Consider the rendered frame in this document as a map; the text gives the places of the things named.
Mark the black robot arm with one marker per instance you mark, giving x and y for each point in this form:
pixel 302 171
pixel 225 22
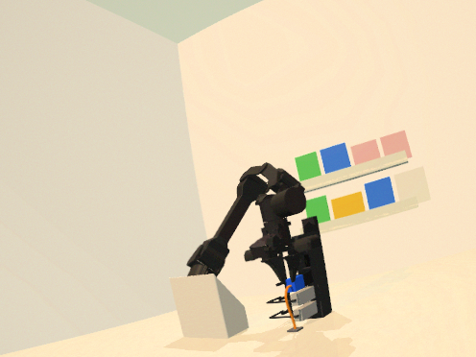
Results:
pixel 288 200

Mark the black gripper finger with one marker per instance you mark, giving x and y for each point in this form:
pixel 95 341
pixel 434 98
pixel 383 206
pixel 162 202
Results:
pixel 293 262
pixel 276 264

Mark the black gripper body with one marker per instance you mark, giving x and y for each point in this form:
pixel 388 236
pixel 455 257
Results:
pixel 293 246

